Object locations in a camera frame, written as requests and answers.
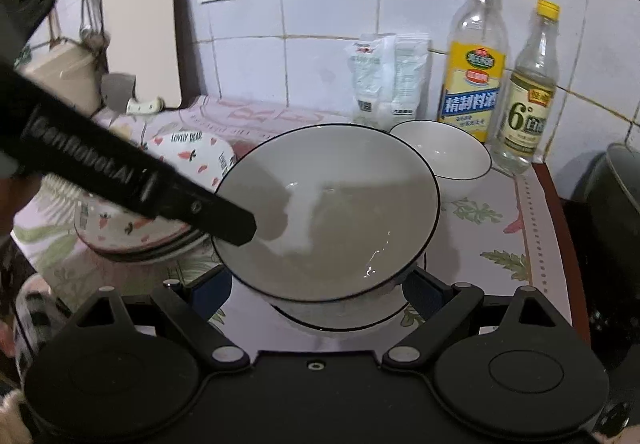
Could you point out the vinegar bottle with yellow cap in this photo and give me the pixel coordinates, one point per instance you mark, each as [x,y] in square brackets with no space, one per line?
[530,114]

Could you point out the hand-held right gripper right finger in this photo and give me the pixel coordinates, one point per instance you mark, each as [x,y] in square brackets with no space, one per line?
[425,294]

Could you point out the white plate with black rim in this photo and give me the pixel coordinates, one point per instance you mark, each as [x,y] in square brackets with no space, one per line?
[150,257]

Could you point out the metal ladle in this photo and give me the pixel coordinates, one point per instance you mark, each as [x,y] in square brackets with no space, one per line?
[92,36]

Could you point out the person's checkered clothing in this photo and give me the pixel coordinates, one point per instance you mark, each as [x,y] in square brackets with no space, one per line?
[37,319]

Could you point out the black cooking pot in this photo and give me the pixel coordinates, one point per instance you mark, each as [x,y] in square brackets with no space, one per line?
[615,184]

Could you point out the white cutting board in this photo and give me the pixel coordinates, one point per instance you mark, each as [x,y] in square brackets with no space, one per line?
[140,24]

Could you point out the pink rabbit print plate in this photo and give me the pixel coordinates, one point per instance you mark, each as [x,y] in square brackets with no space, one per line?
[192,149]

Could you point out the white rice cooker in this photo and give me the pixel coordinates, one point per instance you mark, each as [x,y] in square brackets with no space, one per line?
[60,74]

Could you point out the cooking wine bottle yellow label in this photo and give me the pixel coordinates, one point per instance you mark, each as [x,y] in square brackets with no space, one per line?
[472,84]

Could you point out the floral tablecloth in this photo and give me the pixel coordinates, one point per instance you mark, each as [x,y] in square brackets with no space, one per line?
[500,234]

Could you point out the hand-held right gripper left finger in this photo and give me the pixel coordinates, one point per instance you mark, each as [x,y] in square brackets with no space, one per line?
[211,290]

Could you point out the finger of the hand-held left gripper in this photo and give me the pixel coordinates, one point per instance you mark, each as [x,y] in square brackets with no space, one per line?
[210,214]

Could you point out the white seasoning packet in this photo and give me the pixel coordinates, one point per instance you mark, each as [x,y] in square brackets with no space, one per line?
[370,79]
[412,74]

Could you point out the white bowl with black rim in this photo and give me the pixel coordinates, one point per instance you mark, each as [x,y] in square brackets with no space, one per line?
[350,184]
[450,154]
[350,315]

